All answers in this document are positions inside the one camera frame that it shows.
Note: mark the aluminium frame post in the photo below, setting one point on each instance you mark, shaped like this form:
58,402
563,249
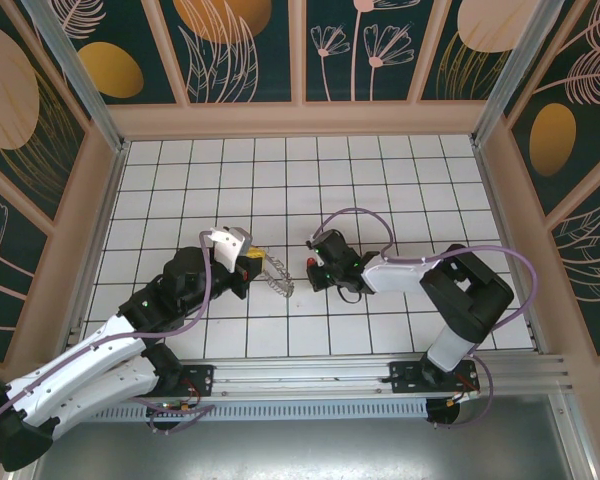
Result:
505,70
82,75

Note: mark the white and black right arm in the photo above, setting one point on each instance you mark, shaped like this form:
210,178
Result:
395,277

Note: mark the grey metal sheet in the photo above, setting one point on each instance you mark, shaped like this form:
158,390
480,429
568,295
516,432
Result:
305,450

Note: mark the aluminium table side rail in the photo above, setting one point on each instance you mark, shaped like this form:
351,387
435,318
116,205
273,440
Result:
506,240
102,240

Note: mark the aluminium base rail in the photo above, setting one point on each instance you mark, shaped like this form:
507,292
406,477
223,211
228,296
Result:
305,375

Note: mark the metal disc with key rings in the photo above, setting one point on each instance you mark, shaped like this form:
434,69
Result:
287,287

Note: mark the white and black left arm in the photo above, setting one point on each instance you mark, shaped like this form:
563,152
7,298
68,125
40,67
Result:
125,377

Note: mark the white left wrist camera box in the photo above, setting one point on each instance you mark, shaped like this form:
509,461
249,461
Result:
230,245

